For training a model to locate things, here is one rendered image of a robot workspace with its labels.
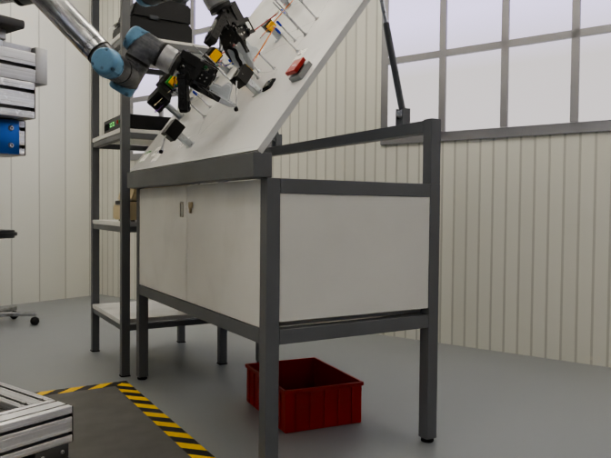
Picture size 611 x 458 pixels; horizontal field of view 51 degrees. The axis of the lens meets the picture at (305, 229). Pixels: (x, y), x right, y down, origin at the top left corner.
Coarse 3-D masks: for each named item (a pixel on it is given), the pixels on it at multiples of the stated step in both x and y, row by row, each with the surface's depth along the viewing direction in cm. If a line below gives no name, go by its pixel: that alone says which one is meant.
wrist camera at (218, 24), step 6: (222, 12) 190; (216, 18) 191; (222, 18) 190; (216, 24) 188; (222, 24) 189; (210, 30) 189; (216, 30) 187; (210, 36) 186; (216, 36) 187; (204, 42) 188; (210, 42) 187; (216, 42) 188
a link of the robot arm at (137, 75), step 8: (128, 56) 181; (136, 64) 181; (144, 64) 183; (136, 72) 181; (144, 72) 184; (128, 80) 178; (136, 80) 183; (120, 88) 182; (128, 88) 183; (136, 88) 185; (128, 96) 185
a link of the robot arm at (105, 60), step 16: (32, 0) 172; (48, 0) 170; (64, 0) 171; (48, 16) 171; (64, 16) 170; (80, 16) 171; (64, 32) 171; (80, 32) 169; (96, 32) 171; (80, 48) 171; (96, 48) 169; (112, 48) 171; (96, 64) 167; (112, 64) 167; (128, 64) 175; (112, 80) 174
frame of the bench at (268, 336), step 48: (288, 192) 167; (336, 192) 175; (384, 192) 184; (432, 192) 193; (432, 240) 194; (144, 288) 257; (432, 288) 194; (144, 336) 264; (288, 336) 169; (336, 336) 177; (432, 336) 195; (432, 384) 195; (432, 432) 196
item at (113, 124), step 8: (112, 120) 289; (136, 120) 275; (144, 120) 276; (152, 120) 278; (160, 120) 280; (168, 120) 282; (104, 128) 302; (112, 128) 289; (136, 128) 277; (144, 128) 277; (152, 128) 278; (160, 128) 280
